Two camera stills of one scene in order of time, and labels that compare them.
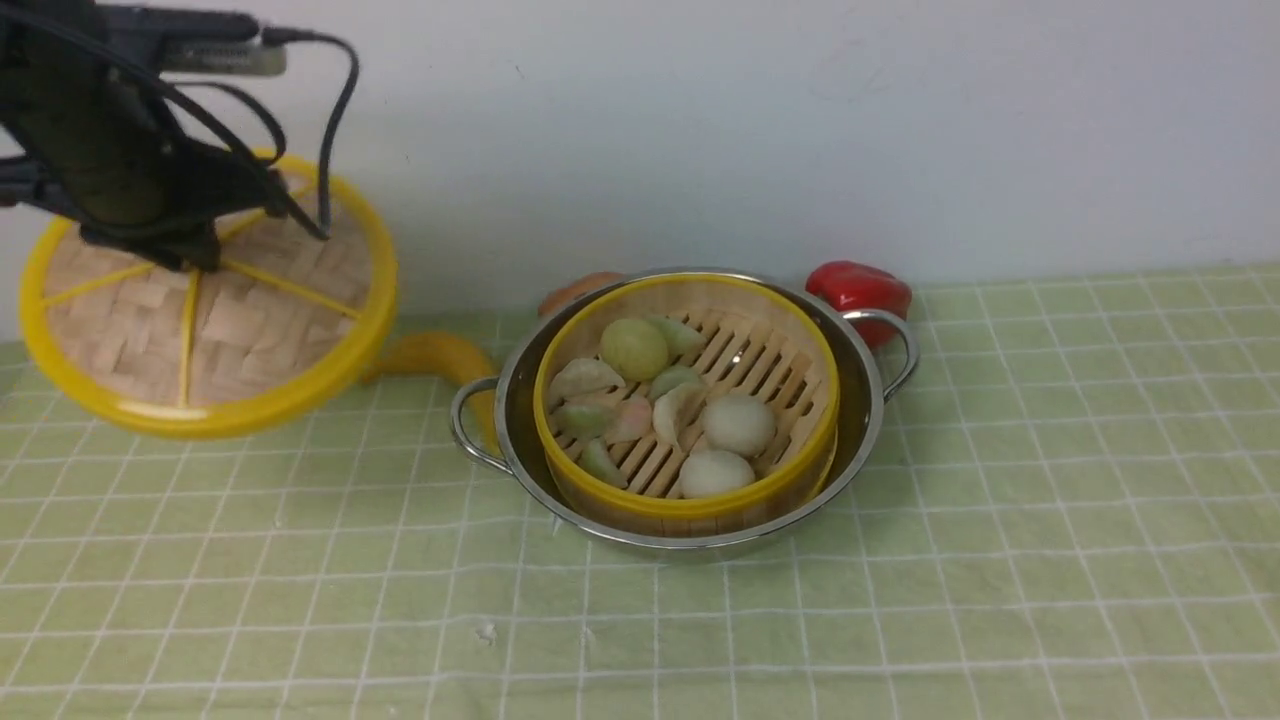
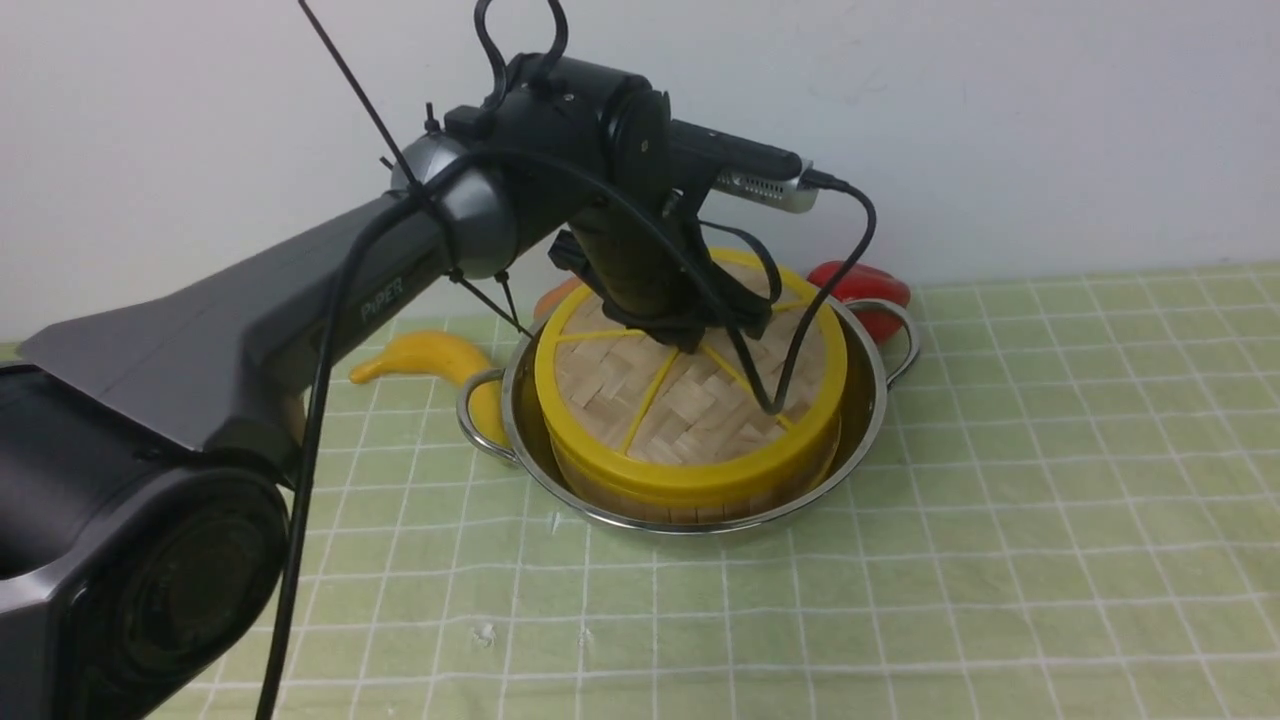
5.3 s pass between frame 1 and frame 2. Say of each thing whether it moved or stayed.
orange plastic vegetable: stayed
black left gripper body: moved
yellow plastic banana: stayed
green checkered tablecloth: stayed
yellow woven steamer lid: moved
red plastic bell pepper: stayed
